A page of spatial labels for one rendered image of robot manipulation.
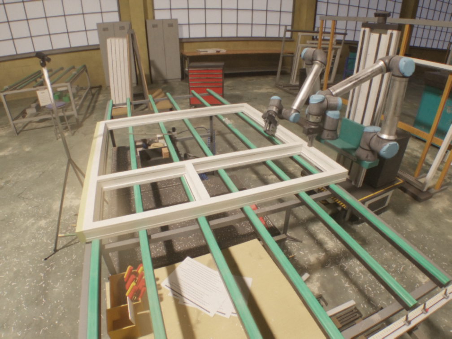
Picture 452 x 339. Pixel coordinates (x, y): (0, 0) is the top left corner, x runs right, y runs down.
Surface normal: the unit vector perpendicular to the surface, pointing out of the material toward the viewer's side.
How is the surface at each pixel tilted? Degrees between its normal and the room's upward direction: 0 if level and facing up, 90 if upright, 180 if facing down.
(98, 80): 90
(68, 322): 0
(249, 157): 90
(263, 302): 0
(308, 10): 90
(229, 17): 90
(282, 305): 0
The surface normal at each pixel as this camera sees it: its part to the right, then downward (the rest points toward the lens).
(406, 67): 0.14, 0.38
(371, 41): -0.91, 0.22
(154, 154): 0.36, 0.47
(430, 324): 0.00, -0.86
